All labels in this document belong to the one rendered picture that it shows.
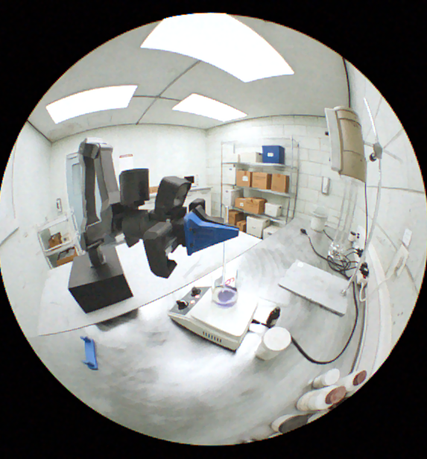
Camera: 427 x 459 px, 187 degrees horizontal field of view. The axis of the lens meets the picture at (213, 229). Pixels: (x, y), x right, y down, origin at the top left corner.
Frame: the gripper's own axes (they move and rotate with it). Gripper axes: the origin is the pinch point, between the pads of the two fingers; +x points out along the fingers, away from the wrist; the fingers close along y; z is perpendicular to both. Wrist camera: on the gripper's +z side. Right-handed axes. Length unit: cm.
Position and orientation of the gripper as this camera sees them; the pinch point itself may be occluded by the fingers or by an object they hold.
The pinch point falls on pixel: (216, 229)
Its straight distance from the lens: 22.0
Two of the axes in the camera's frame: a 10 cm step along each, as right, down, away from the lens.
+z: 0.0, -9.2, -3.9
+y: 2.0, -3.8, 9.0
